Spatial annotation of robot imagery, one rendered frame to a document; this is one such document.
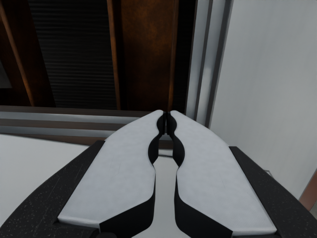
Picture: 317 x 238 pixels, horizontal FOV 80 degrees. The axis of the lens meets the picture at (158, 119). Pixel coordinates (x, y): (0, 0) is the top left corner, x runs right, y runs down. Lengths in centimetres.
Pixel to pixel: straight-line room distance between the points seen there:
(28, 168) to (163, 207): 12
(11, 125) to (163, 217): 16
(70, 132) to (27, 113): 4
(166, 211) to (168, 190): 3
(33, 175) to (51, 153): 4
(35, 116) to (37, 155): 3
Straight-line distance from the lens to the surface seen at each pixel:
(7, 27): 31
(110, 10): 25
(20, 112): 20
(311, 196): 27
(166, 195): 19
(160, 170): 16
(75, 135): 17
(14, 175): 22
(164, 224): 22
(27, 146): 18
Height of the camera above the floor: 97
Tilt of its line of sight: 60 degrees down
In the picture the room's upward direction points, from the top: 175 degrees counter-clockwise
